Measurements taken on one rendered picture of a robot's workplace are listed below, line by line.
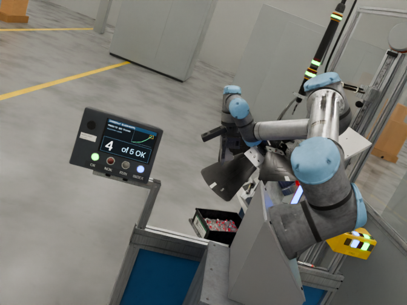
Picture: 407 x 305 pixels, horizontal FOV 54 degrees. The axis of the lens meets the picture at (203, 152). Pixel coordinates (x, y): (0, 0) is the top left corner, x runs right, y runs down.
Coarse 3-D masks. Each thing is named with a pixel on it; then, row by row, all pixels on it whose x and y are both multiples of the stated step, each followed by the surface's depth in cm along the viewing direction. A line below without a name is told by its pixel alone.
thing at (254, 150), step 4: (252, 148) 193; (248, 152) 192; (252, 152) 192; (256, 152) 192; (248, 156) 191; (252, 156) 191; (256, 156) 191; (260, 156) 191; (252, 160) 190; (256, 160) 190; (260, 160) 190; (256, 164) 190
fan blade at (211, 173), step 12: (240, 156) 191; (204, 168) 194; (216, 168) 191; (228, 168) 189; (240, 168) 188; (252, 168) 189; (216, 180) 187; (228, 180) 186; (240, 180) 186; (216, 192) 184; (228, 192) 183
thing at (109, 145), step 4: (104, 136) 129; (104, 140) 129; (108, 140) 129; (112, 140) 129; (116, 140) 130; (104, 144) 129; (108, 144) 129; (112, 144) 130; (116, 144) 130; (100, 148) 129; (104, 148) 129; (108, 148) 130; (112, 148) 130; (116, 148) 130; (108, 152) 130; (112, 152) 130
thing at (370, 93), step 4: (364, 88) 214; (368, 88) 212; (372, 88) 214; (376, 88) 218; (368, 92) 212; (372, 92) 213; (376, 92) 216; (356, 96) 217; (360, 96) 215; (364, 96) 214; (368, 96) 212; (372, 96) 215; (368, 100) 214; (372, 100) 218
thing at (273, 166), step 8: (272, 152) 179; (264, 160) 173; (272, 160) 174; (280, 160) 175; (288, 160) 178; (264, 168) 168; (272, 168) 168; (280, 168) 169; (288, 168) 170; (264, 176) 164; (272, 176) 164; (280, 176) 164; (288, 176) 164
